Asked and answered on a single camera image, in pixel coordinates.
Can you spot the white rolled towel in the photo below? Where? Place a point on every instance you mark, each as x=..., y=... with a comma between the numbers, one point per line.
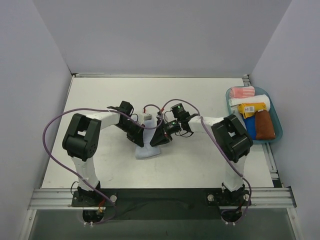
x=250, y=100

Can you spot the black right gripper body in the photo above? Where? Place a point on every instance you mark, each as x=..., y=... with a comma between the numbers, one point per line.
x=163, y=135

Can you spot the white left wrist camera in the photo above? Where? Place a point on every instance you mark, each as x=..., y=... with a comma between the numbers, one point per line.
x=143, y=117

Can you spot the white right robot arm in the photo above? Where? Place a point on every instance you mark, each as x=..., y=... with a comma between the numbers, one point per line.
x=228, y=135

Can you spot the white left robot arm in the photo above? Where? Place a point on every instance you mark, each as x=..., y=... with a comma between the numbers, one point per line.
x=81, y=142

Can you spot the brown towel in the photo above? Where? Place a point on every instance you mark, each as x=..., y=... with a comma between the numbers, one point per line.
x=264, y=126

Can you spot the yellow rolled towel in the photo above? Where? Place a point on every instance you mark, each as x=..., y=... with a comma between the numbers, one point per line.
x=248, y=110

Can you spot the blue plastic tray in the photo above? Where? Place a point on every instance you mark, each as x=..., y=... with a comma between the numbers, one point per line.
x=272, y=112

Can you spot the blue rolled towel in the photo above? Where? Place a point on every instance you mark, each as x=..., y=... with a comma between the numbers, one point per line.
x=250, y=124

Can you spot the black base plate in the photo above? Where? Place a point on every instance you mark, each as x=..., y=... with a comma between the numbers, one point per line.
x=163, y=204

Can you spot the light blue towel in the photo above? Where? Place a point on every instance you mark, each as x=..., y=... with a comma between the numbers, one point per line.
x=147, y=151

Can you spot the aluminium frame rail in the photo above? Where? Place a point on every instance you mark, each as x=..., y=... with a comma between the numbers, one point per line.
x=63, y=199

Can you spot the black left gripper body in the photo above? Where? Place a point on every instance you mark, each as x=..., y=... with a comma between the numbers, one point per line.
x=136, y=136

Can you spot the pink striped rolled towel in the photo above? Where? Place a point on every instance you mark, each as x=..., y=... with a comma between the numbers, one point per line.
x=242, y=92

